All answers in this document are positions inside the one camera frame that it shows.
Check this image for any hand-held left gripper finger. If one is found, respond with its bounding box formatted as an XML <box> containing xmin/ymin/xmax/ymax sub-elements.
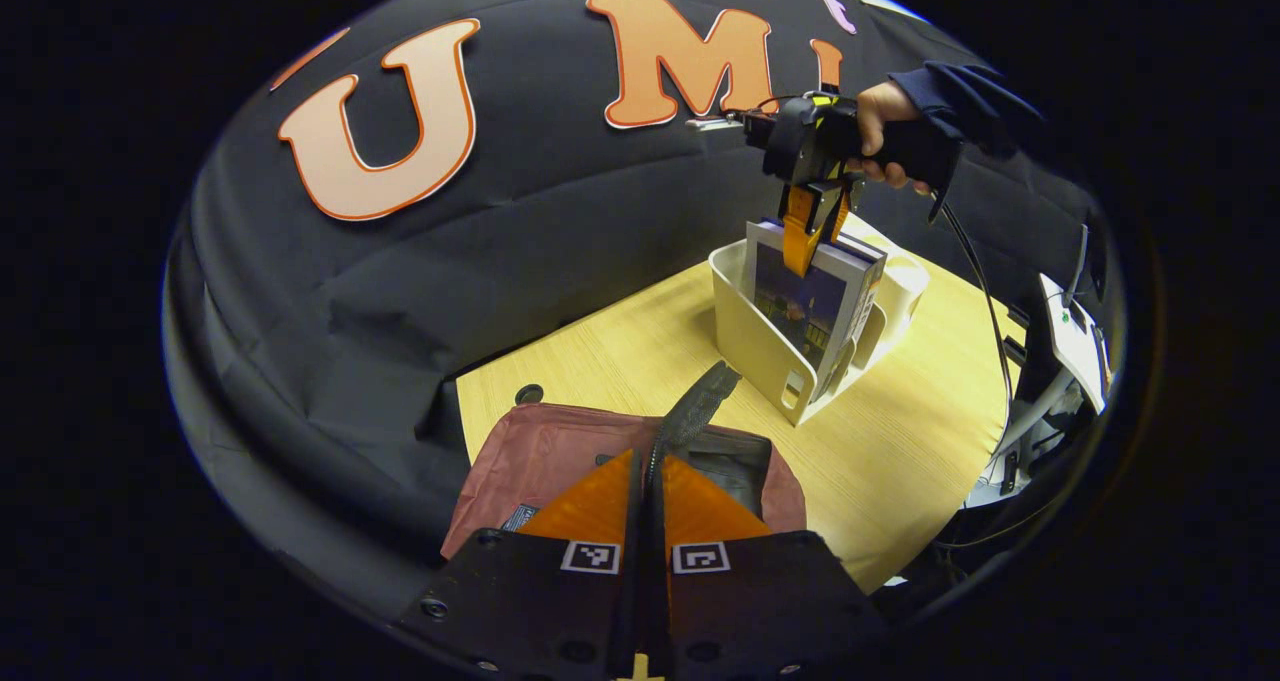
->
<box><xmin>646</xmin><ymin>453</ymin><xmax>891</xmax><ymax>681</ymax></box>
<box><xmin>400</xmin><ymin>448</ymin><xmax>641</xmax><ymax>681</ymax></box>

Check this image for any blue book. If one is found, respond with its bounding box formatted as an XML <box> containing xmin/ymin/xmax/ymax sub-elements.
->
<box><xmin>740</xmin><ymin>219</ymin><xmax>863</xmax><ymax>392</ymax></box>

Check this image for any white bookshelf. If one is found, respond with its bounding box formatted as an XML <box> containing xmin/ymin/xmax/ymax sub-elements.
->
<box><xmin>708</xmin><ymin>216</ymin><xmax>931</xmax><ymax>428</ymax></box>

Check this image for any maroon schoolbag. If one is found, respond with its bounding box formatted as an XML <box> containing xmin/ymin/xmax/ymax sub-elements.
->
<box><xmin>440</xmin><ymin>361</ymin><xmax>809</xmax><ymax>562</ymax></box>

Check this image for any white electronic device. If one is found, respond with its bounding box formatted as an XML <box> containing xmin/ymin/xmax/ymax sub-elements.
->
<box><xmin>1040</xmin><ymin>273</ymin><xmax>1109</xmax><ymax>412</ymax></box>

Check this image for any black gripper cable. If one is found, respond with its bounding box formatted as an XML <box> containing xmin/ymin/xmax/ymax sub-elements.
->
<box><xmin>930</xmin><ymin>191</ymin><xmax>1017</xmax><ymax>452</ymax></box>

